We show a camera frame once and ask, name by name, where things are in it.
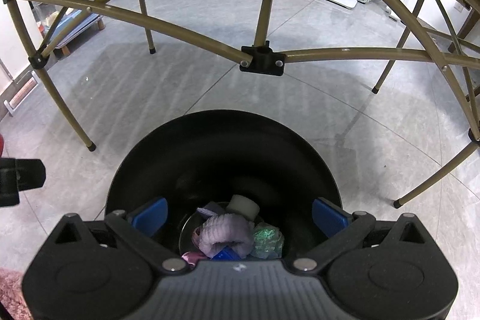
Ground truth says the pink satin bow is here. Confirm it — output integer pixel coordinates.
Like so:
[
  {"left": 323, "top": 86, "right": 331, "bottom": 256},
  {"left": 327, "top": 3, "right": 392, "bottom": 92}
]
[{"left": 181, "top": 227, "right": 209, "bottom": 268}]

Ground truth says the clear plastic bag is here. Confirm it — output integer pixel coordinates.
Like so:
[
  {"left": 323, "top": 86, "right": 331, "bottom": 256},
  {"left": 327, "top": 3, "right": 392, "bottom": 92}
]
[{"left": 250, "top": 223, "right": 284, "bottom": 260}]

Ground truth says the pink fluffy headband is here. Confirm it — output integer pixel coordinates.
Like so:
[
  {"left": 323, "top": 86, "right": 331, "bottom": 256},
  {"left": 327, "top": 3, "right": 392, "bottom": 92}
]
[{"left": 198, "top": 214, "right": 254, "bottom": 259}]

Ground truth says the blue handkerchief tissue pack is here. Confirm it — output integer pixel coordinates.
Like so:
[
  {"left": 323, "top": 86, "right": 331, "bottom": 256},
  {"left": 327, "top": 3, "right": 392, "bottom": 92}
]
[{"left": 211, "top": 246, "right": 241, "bottom": 262}]

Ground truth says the white foam cylinder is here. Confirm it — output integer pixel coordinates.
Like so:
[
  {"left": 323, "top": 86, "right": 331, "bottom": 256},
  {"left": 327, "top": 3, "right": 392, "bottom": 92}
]
[{"left": 225, "top": 195, "right": 260, "bottom": 221}]

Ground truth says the purple knitted cloth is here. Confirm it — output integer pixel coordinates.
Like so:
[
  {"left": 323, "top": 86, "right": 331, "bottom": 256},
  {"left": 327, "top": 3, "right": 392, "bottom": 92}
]
[{"left": 197, "top": 202, "right": 225, "bottom": 218}]

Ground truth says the black round trash bin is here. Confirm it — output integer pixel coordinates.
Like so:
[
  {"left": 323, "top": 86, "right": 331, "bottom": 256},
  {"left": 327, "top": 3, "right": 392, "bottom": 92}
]
[{"left": 105, "top": 110, "right": 342, "bottom": 257}]

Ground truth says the red plastic bucket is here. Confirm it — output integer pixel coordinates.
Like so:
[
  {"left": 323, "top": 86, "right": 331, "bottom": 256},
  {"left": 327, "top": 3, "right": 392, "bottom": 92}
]
[{"left": 0, "top": 135, "right": 4, "bottom": 157}]

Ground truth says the white floor squeegee mop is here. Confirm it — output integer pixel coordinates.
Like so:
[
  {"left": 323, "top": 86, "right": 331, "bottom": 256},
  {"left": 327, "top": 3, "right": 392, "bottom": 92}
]
[{"left": 1, "top": 62, "right": 41, "bottom": 118}]

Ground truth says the pink fluffy rug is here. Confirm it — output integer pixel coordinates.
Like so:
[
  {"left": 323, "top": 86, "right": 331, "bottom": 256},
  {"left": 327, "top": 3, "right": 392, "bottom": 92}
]
[{"left": 0, "top": 268, "right": 32, "bottom": 320}]

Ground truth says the blue pet feeder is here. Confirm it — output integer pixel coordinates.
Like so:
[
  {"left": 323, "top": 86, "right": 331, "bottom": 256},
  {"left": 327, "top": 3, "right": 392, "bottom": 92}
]
[{"left": 29, "top": 1, "right": 105, "bottom": 57}]

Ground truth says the tan folding camping table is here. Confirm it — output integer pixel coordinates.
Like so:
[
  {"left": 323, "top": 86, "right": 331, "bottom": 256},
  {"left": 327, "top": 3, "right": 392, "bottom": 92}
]
[{"left": 1, "top": 0, "right": 468, "bottom": 221}]

